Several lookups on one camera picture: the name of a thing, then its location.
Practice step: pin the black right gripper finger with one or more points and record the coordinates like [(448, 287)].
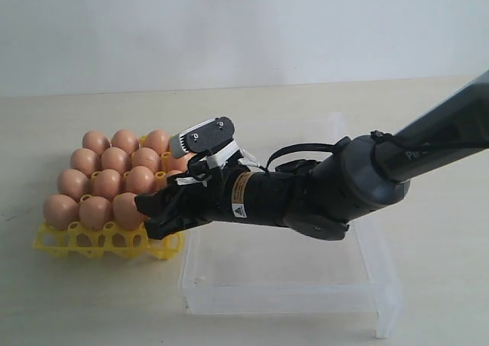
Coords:
[(160, 227)]

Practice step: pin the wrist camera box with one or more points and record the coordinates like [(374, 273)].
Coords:
[(206, 136)]

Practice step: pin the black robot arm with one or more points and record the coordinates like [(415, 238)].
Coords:
[(318, 199)]

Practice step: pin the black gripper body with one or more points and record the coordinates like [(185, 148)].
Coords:
[(200, 196)]

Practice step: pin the clear plastic container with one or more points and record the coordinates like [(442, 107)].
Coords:
[(235, 271)]

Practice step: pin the yellow plastic egg tray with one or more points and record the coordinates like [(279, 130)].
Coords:
[(112, 239)]

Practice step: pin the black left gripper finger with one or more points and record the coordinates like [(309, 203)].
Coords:
[(153, 204)]

